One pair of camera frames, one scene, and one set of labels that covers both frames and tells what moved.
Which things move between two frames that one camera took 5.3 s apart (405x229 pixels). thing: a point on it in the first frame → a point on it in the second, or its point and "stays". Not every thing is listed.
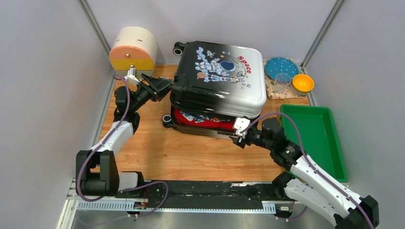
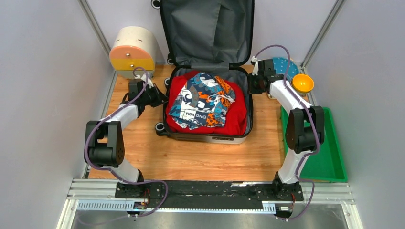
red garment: [195, 119] → [236, 119]
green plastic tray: [319, 138] stays
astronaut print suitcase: [214, 85] → [207, 35]
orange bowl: [303, 83] stays
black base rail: [207, 194] stays
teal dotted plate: [277, 65] stays
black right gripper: [240, 141] → [252, 90]
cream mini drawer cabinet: [133, 46] stays
